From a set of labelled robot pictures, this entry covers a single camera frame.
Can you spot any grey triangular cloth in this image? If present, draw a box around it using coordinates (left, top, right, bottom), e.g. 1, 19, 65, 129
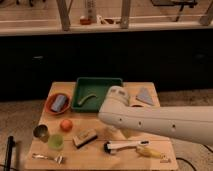
136, 87, 154, 106

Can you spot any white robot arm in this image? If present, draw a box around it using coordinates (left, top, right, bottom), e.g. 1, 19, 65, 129
98, 86, 213, 145

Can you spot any white bottle on shelf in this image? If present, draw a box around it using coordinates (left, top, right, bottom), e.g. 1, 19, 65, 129
85, 0, 97, 23

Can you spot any white handled black brush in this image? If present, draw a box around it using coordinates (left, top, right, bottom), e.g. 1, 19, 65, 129
103, 141, 148, 154

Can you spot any metal cup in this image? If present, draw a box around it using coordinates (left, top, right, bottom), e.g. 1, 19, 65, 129
33, 124, 49, 143

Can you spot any orange plastic bowl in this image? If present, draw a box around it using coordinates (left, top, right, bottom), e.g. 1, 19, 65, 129
44, 93, 70, 115

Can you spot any metal fork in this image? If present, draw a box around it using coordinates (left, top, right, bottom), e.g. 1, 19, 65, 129
32, 153, 64, 164

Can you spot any yellow banana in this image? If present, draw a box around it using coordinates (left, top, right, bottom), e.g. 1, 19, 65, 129
136, 146, 165, 159

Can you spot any wooden block eraser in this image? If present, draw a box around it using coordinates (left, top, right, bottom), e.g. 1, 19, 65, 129
73, 129, 98, 149

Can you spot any green plastic cup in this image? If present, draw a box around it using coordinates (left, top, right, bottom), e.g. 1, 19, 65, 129
48, 134, 63, 150

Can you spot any dark red bowl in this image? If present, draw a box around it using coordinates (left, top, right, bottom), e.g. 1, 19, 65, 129
131, 104, 144, 107

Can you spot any green bean pod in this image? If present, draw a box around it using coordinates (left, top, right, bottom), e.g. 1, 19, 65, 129
78, 94, 97, 106

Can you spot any black cable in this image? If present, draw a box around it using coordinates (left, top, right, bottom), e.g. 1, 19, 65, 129
175, 144, 213, 171

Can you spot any orange fruit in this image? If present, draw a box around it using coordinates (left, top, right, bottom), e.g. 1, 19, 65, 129
60, 119, 73, 132

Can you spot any black pole stand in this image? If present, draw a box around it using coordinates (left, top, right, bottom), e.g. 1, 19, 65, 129
4, 136, 15, 171

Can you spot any red bowl on shelf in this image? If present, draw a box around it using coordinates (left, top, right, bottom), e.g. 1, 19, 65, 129
80, 18, 92, 25

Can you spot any green plastic tray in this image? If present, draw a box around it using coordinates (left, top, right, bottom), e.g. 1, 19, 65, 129
71, 77, 123, 113

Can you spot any white cup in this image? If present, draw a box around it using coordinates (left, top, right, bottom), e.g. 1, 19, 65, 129
105, 126, 118, 139

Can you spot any grey-blue can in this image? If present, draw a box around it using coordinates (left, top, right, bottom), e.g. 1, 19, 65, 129
51, 94, 67, 112

